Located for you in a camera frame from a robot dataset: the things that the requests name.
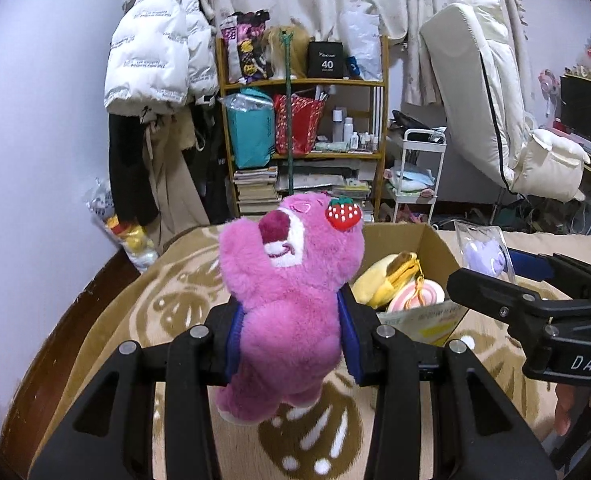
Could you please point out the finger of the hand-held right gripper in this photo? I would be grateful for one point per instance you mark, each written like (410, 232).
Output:
(490, 292)
(525, 265)

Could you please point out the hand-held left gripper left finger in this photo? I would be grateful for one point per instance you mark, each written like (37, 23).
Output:
(233, 350)

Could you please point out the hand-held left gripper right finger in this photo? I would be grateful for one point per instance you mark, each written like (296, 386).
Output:
(350, 340)

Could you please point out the purple plush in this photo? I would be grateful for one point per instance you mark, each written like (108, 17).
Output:
(483, 255)

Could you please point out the pink bear plush toy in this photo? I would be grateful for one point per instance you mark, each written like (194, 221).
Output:
(285, 320)

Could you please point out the printed cardboard box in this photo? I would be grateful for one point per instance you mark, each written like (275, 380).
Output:
(435, 320)

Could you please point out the pink swirl roll plush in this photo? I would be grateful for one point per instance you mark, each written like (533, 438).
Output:
(425, 295)

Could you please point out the yellow plush toy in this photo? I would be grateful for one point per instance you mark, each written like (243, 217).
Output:
(380, 280)

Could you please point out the person's right hand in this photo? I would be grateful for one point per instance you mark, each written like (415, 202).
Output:
(570, 405)

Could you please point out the white duvet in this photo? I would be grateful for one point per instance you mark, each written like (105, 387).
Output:
(550, 165)

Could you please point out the stack of books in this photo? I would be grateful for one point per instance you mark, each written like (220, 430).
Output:
(255, 192)

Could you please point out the clear bag of toys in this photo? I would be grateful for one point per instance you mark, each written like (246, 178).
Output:
(125, 230)

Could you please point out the white trolley cart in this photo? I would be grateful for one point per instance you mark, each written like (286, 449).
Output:
(420, 142)

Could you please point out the pile of magazines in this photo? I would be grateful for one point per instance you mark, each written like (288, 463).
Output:
(325, 180)

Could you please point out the beige hanging trousers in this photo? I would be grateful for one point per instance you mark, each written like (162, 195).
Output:
(175, 195)

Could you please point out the black monitor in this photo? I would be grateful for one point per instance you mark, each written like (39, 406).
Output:
(588, 105)

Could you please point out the dark hanging coat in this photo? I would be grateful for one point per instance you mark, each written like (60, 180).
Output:
(215, 170)

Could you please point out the black bag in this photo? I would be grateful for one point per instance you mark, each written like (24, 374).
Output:
(415, 121)

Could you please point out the small pink fan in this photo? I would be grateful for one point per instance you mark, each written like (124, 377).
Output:
(549, 85)

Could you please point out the white folded mattress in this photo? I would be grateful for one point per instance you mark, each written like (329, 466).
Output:
(460, 75)

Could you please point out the row of cosmetic bottles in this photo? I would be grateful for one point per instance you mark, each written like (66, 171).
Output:
(353, 135)

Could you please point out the black hanging garment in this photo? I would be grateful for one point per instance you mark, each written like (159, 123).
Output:
(130, 170)

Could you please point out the green pole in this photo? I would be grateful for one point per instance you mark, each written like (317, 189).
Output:
(289, 135)

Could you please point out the red gift bag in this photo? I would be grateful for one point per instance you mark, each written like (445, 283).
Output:
(303, 125)

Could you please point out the teal bag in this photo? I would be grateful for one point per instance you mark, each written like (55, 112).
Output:
(250, 130)

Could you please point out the wooden shelf rack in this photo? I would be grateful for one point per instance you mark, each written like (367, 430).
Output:
(325, 81)

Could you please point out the small blue pouch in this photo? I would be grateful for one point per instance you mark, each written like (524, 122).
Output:
(351, 66)

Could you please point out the white plastic bag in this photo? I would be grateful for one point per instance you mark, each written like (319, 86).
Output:
(363, 40)

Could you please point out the black box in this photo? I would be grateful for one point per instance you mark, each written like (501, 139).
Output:
(326, 60)

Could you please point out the blonde wig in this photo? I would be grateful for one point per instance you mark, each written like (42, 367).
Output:
(275, 52)

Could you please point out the purple printed bag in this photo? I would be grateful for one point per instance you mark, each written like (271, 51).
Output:
(245, 50)

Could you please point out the white puffer jacket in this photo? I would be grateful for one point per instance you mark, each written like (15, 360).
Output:
(150, 50)

